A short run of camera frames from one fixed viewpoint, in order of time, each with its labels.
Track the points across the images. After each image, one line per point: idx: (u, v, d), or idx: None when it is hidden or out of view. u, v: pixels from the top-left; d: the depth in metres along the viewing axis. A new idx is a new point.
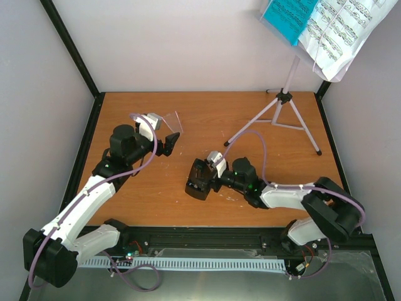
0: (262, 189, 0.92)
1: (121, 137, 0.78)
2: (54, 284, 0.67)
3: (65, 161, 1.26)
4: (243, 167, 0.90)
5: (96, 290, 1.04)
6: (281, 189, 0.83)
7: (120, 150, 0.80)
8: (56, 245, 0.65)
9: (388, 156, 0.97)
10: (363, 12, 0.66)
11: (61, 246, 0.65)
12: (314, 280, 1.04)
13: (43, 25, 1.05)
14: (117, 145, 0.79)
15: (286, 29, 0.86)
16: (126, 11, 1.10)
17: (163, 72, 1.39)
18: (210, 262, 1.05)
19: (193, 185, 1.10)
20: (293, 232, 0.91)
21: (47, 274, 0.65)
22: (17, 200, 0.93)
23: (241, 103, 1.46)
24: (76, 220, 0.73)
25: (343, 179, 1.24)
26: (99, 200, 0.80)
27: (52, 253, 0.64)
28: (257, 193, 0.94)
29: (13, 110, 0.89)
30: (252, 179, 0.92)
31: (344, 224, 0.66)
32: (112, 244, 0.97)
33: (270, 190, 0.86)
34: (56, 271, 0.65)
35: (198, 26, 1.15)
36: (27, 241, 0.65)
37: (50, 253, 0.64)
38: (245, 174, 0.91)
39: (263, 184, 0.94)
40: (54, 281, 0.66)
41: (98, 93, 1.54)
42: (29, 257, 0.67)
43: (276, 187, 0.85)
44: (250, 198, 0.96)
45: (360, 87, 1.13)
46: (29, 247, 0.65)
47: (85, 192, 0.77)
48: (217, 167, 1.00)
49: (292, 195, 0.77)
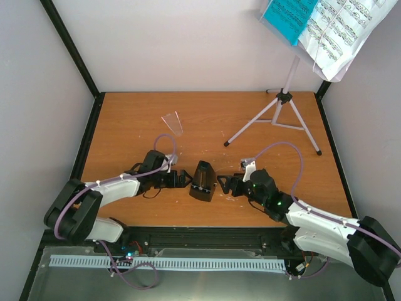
0: (286, 204, 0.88)
1: (158, 154, 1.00)
2: (71, 234, 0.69)
3: (65, 160, 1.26)
4: (262, 178, 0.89)
5: (94, 290, 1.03)
6: (315, 215, 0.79)
7: (152, 163, 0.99)
8: (94, 194, 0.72)
9: (388, 155, 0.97)
10: (363, 12, 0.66)
11: (98, 195, 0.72)
12: (315, 281, 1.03)
13: (43, 25, 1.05)
14: (151, 160, 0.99)
15: (286, 29, 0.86)
16: (126, 11, 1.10)
17: (163, 72, 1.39)
18: (210, 262, 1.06)
19: (198, 188, 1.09)
20: (300, 238, 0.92)
21: (74, 218, 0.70)
22: (16, 200, 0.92)
23: (242, 103, 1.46)
24: (111, 188, 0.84)
25: (343, 179, 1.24)
26: (128, 188, 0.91)
27: (90, 197, 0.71)
28: (279, 207, 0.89)
29: (13, 110, 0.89)
30: (272, 191, 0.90)
31: (382, 268, 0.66)
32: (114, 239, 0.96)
33: (302, 215, 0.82)
34: (83, 217, 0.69)
35: (198, 26, 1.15)
36: (69, 186, 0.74)
37: (86, 199, 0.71)
38: (264, 187, 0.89)
39: (284, 196, 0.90)
40: (75, 229, 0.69)
41: (98, 93, 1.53)
42: (61, 202, 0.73)
43: (309, 211, 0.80)
44: (270, 211, 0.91)
45: (360, 86, 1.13)
46: (69, 190, 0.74)
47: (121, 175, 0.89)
48: (247, 167, 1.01)
49: (332, 228, 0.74)
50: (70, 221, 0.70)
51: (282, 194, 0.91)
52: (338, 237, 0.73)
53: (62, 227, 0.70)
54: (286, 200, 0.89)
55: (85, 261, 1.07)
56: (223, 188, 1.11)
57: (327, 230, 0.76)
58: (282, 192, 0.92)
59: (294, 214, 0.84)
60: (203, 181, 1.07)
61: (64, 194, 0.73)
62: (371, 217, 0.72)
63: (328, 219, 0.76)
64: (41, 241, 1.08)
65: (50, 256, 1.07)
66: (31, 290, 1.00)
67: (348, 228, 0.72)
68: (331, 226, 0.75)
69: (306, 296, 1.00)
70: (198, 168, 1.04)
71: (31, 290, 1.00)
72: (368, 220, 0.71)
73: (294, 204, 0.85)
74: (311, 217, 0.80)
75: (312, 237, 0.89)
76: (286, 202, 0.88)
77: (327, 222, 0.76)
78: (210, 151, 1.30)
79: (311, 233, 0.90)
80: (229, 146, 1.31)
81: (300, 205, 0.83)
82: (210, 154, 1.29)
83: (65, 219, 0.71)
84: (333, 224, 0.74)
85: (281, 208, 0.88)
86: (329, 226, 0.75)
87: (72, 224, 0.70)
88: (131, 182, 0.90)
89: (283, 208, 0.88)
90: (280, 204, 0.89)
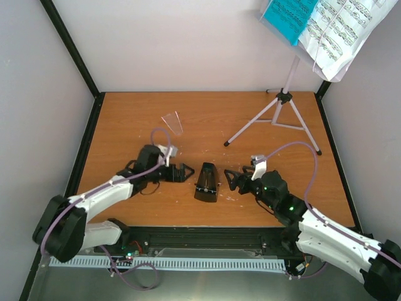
0: (298, 209, 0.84)
1: (150, 151, 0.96)
2: (59, 251, 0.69)
3: (65, 160, 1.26)
4: (274, 181, 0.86)
5: (95, 290, 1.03)
6: (333, 230, 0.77)
7: (146, 160, 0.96)
8: (78, 211, 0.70)
9: (388, 155, 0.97)
10: (363, 12, 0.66)
11: (83, 213, 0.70)
12: (315, 280, 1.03)
13: (43, 25, 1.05)
14: (145, 158, 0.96)
15: (286, 29, 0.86)
16: (126, 11, 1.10)
17: (163, 71, 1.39)
18: (210, 262, 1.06)
19: (203, 190, 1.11)
20: (303, 242, 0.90)
21: (61, 236, 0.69)
22: (16, 200, 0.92)
23: (241, 103, 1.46)
24: (98, 199, 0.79)
25: (343, 179, 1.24)
26: (119, 194, 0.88)
27: (74, 216, 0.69)
28: (291, 212, 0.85)
29: (13, 110, 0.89)
30: (284, 195, 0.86)
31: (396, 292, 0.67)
32: (113, 242, 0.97)
33: (318, 226, 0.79)
34: (69, 236, 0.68)
35: (198, 26, 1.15)
36: (54, 204, 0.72)
37: (71, 216, 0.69)
38: (276, 190, 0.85)
39: (295, 200, 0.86)
40: (63, 247, 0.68)
41: (98, 93, 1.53)
42: (47, 220, 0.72)
43: (327, 224, 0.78)
44: (281, 216, 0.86)
45: (360, 86, 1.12)
46: (54, 208, 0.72)
47: (110, 182, 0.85)
48: (257, 167, 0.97)
49: (351, 248, 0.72)
50: (57, 239, 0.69)
51: (293, 198, 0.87)
52: (356, 257, 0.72)
53: (50, 246, 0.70)
54: (299, 204, 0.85)
55: (85, 261, 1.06)
56: (230, 184, 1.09)
57: (344, 248, 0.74)
58: (293, 195, 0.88)
59: (308, 224, 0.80)
60: (209, 183, 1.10)
61: (48, 212, 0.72)
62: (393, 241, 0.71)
63: (348, 237, 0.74)
64: None
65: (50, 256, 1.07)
66: (31, 290, 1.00)
67: (369, 250, 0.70)
68: (350, 245, 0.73)
69: (306, 296, 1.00)
70: (203, 170, 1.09)
71: (31, 290, 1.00)
72: (390, 244, 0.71)
73: (308, 211, 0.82)
74: (328, 232, 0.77)
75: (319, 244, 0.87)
76: (299, 207, 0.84)
77: (346, 240, 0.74)
78: (210, 151, 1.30)
79: (316, 240, 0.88)
80: (229, 146, 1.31)
81: (316, 215, 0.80)
82: (210, 154, 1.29)
83: (52, 237, 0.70)
84: (353, 243, 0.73)
85: (293, 213, 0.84)
86: (348, 244, 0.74)
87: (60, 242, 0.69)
88: (123, 185, 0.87)
89: (296, 214, 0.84)
90: (292, 209, 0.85)
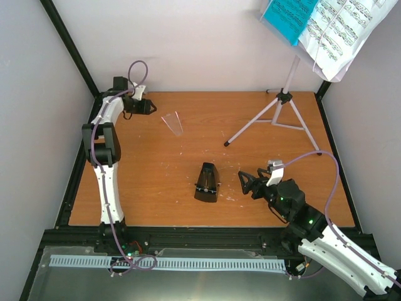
0: (316, 222, 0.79)
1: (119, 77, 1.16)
2: (112, 154, 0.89)
3: (66, 160, 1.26)
4: (290, 192, 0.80)
5: (94, 290, 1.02)
6: (352, 251, 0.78)
7: (121, 83, 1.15)
8: (106, 124, 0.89)
9: (389, 155, 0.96)
10: (363, 12, 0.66)
11: (109, 124, 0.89)
12: (315, 280, 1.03)
13: (43, 25, 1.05)
14: (119, 83, 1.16)
15: (286, 29, 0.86)
16: (127, 11, 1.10)
17: (164, 72, 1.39)
18: (210, 262, 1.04)
19: (203, 190, 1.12)
20: (306, 248, 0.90)
21: (108, 146, 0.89)
22: (15, 200, 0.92)
23: (242, 103, 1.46)
24: (111, 114, 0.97)
25: (343, 179, 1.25)
26: (117, 107, 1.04)
27: (108, 127, 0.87)
28: (309, 224, 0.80)
29: (12, 109, 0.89)
30: (300, 206, 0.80)
31: None
32: (118, 219, 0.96)
33: (338, 245, 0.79)
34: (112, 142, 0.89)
35: (199, 26, 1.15)
36: (84, 130, 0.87)
37: (106, 129, 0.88)
38: (292, 200, 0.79)
39: (311, 211, 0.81)
40: (113, 150, 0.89)
41: (98, 93, 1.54)
42: (88, 143, 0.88)
43: (347, 246, 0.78)
44: (297, 228, 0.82)
45: (360, 86, 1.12)
46: (88, 133, 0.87)
47: (106, 102, 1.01)
48: (274, 173, 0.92)
49: (369, 273, 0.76)
50: (103, 149, 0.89)
51: (308, 209, 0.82)
52: (370, 281, 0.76)
53: (102, 157, 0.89)
54: (317, 216, 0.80)
55: (85, 261, 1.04)
56: (244, 187, 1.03)
57: (360, 270, 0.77)
58: (307, 206, 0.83)
59: (328, 241, 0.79)
60: (209, 183, 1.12)
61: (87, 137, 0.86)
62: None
63: (366, 262, 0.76)
64: (42, 241, 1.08)
65: (49, 256, 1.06)
66: (31, 290, 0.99)
67: (386, 279, 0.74)
68: (368, 270, 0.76)
69: (306, 295, 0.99)
70: (203, 170, 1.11)
71: (31, 290, 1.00)
72: None
73: (328, 227, 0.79)
74: (346, 251, 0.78)
75: (322, 253, 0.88)
76: (317, 221, 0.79)
77: (364, 265, 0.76)
78: (211, 151, 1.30)
79: (320, 248, 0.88)
80: (229, 146, 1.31)
81: (337, 234, 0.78)
82: (210, 154, 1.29)
83: (99, 152, 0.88)
84: (371, 269, 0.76)
85: (312, 226, 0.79)
86: (366, 269, 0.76)
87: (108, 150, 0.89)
88: (115, 101, 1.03)
89: (314, 227, 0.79)
90: (311, 222, 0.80)
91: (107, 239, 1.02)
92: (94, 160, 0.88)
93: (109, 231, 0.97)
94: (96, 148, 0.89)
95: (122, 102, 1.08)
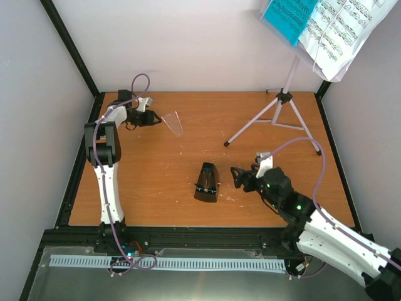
0: (305, 207, 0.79)
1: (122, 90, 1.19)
2: (113, 153, 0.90)
3: (65, 160, 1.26)
4: (276, 178, 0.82)
5: (94, 290, 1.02)
6: (341, 233, 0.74)
7: (125, 95, 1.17)
8: (108, 124, 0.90)
9: (388, 155, 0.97)
10: (363, 12, 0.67)
11: (112, 124, 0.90)
12: (314, 281, 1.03)
13: (43, 26, 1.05)
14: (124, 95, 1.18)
15: (286, 29, 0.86)
16: (126, 11, 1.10)
17: (163, 72, 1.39)
18: (210, 262, 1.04)
19: (203, 189, 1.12)
20: (304, 243, 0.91)
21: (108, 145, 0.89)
22: (14, 200, 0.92)
23: (241, 103, 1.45)
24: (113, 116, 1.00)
25: (343, 179, 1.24)
26: (121, 114, 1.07)
27: (110, 126, 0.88)
28: (297, 211, 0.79)
29: (12, 109, 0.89)
30: (287, 192, 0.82)
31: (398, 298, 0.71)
32: (118, 219, 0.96)
33: (326, 228, 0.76)
34: (113, 140, 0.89)
35: (198, 27, 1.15)
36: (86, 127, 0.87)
37: (108, 128, 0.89)
38: (279, 186, 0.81)
39: (301, 198, 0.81)
40: (114, 149, 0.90)
41: (98, 93, 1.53)
42: (89, 142, 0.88)
43: (336, 227, 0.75)
44: (287, 215, 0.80)
45: (360, 86, 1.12)
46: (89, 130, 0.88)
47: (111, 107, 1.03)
48: (262, 164, 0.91)
49: (360, 254, 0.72)
50: (104, 148, 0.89)
51: (297, 195, 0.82)
52: (363, 263, 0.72)
53: (103, 156, 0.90)
54: (306, 202, 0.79)
55: (85, 261, 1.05)
56: (235, 181, 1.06)
57: (352, 253, 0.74)
58: (297, 194, 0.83)
59: (316, 225, 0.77)
60: (209, 183, 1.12)
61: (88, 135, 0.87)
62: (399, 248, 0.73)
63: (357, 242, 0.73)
64: (41, 241, 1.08)
65: (50, 256, 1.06)
66: (31, 290, 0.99)
67: (380, 258, 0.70)
68: (360, 251, 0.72)
69: (306, 295, 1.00)
70: (203, 170, 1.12)
71: (31, 290, 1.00)
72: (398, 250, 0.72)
73: (316, 212, 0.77)
74: (336, 234, 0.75)
75: (319, 246, 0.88)
76: (306, 206, 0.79)
77: (355, 245, 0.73)
78: (211, 150, 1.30)
79: (317, 241, 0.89)
80: (229, 146, 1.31)
81: (324, 216, 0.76)
82: (210, 154, 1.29)
83: (101, 150, 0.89)
84: (363, 249, 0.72)
85: (301, 212, 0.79)
86: (358, 250, 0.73)
87: (108, 148, 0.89)
88: (119, 108, 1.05)
89: (303, 212, 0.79)
90: (299, 207, 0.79)
91: (107, 239, 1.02)
92: (94, 158, 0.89)
93: (109, 230, 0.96)
94: (97, 147, 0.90)
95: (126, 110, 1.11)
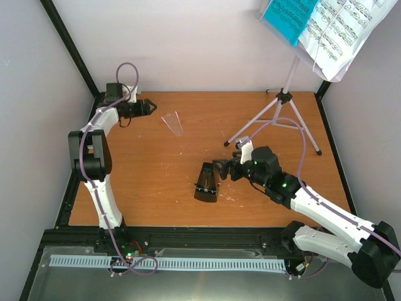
0: (291, 185, 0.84)
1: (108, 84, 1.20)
2: (101, 166, 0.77)
3: (65, 160, 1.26)
4: (264, 155, 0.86)
5: (94, 290, 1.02)
6: (324, 208, 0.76)
7: (113, 89, 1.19)
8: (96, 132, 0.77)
9: (388, 154, 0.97)
10: (363, 12, 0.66)
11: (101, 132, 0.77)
12: (315, 281, 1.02)
13: (42, 25, 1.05)
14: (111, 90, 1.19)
15: (286, 29, 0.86)
16: (126, 10, 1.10)
17: (163, 72, 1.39)
18: (210, 262, 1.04)
19: (203, 189, 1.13)
20: (299, 237, 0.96)
21: (96, 155, 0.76)
22: (14, 199, 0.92)
23: (241, 103, 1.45)
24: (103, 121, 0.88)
25: (343, 179, 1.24)
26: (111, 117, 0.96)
27: (98, 135, 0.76)
28: (282, 188, 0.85)
29: (12, 109, 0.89)
30: (274, 170, 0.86)
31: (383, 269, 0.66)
32: (117, 225, 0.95)
33: (311, 204, 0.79)
34: (102, 151, 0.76)
35: (198, 26, 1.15)
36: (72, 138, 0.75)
37: (96, 137, 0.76)
38: (266, 164, 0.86)
39: (287, 177, 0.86)
40: (103, 161, 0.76)
41: (98, 93, 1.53)
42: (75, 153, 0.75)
43: (319, 202, 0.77)
44: (274, 192, 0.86)
45: (360, 86, 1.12)
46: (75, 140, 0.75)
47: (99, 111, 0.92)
48: (243, 149, 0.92)
49: (343, 228, 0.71)
50: (92, 160, 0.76)
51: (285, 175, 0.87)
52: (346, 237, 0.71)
53: (91, 170, 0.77)
54: (292, 181, 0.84)
55: (85, 261, 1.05)
56: (221, 174, 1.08)
57: (335, 228, 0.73)
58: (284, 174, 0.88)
59: (301, 201, 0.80)
60: (209, 183, 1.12)
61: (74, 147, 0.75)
62: (386, 222, 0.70)
63: (339, 217, 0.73)
64: (41, 241, 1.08)
65: (49, 256, 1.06)
66: (30, 290, 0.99)
67: (362, 231, 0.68)
68: (343, 225, 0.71)
69: (306, 295, 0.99)
70: (203, 170, 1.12)
71: (31, 290, 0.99)
72: (382, 224, 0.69)
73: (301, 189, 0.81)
74: (321, 210, 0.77)
75: (312, 237, 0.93)
76: (292, 184, 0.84)
77: (338, 219, 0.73)
78: (210, 150, 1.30)
79: (311, 234, 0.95)
80: (229, 145, 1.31)
81: (309, 193, 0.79)
82: (210, 154, 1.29)
83: (88, 162, 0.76)
84: (346, 223, 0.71)
85: (286, 189, 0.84)
86: (341, 224, 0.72)
87: (96, 160, 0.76)
88: (109, 111, 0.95)
89: (288, 190, 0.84)
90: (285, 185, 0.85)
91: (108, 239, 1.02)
92: (81, 172, 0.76)
93: (107, 231, 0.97)
94: (84, 158, 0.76)
95: (116, 113, 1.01)
